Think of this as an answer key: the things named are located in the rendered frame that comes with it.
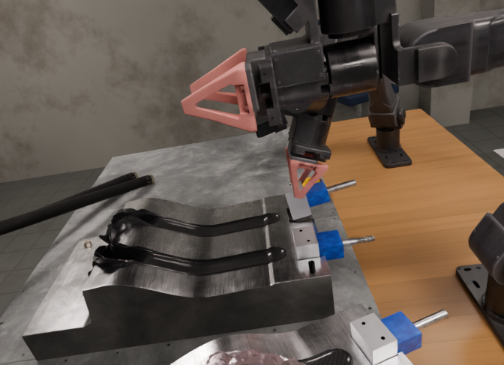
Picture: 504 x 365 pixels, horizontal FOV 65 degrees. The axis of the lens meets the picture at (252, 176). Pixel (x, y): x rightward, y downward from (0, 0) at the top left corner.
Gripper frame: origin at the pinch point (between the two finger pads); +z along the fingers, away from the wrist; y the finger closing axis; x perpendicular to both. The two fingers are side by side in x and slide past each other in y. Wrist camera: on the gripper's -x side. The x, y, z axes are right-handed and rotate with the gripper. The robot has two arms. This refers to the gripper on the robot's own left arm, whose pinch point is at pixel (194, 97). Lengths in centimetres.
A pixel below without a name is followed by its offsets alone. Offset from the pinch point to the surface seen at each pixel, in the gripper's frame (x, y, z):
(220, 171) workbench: 39, -63, 11
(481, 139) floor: 124, -220, -148
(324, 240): 29.5, -9.5, -12.8
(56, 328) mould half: 32.8, -1.6, 31.7
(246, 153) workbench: 40, -74, 4
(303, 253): 29.7, -7.1, -9.0
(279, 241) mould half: 30.7, -12.6, -5.3
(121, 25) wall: 5, -276, 98
